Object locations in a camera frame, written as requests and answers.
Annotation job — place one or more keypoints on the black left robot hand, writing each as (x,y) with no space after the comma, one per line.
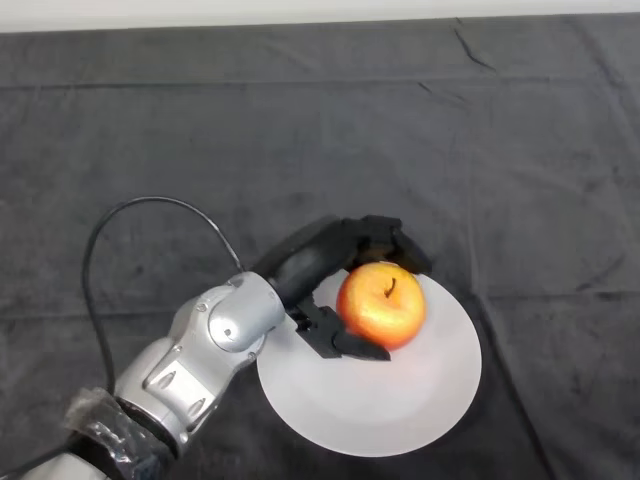
(320,265)

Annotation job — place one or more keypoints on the red yellow apple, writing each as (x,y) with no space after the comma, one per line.
(382,306)

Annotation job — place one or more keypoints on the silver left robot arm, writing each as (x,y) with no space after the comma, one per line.
(200,340)

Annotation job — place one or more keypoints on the round white plate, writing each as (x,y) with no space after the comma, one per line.
(380,400)

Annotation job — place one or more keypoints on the black cloth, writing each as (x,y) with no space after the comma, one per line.
(400,125)

